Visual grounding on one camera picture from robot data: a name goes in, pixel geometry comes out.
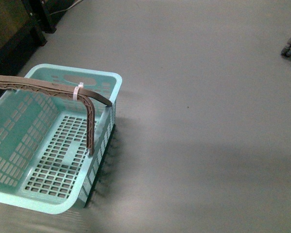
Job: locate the light blue plastic basket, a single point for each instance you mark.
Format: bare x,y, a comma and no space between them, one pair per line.
44,164

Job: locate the brown basket handle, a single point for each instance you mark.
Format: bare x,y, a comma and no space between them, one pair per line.
61,91

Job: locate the white zip tie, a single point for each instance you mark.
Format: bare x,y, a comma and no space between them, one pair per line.
76,90

